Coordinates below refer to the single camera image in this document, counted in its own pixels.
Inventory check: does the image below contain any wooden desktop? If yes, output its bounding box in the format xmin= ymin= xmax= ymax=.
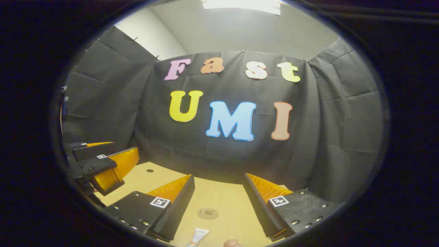
xmin=94 ymin=161 xmax=295 ymax=247

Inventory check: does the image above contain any ceiling light panel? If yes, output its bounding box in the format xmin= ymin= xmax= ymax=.
xmin=201 ymin=0 xmax=282 ymax=16

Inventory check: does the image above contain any white toothpaste tube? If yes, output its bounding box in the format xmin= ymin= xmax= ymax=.
xmin=186 ymin=228 xmax=210 ymax=247

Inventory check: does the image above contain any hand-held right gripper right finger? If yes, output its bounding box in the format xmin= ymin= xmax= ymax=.
xmin=244 ymin=173 xmax=345 ymax=242

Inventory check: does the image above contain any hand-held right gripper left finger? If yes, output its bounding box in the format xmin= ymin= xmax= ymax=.
xmin=102 ymin=174 xmax=195 ymax=243

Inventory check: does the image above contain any black backdrop cloth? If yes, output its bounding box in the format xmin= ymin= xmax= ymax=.
xmin=62 ymin=26 xmax=384 ymax=204

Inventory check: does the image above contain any round wooden coaster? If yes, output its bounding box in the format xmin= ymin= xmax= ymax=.
xmin=197 ymin=207 xmax=219 ymax=220

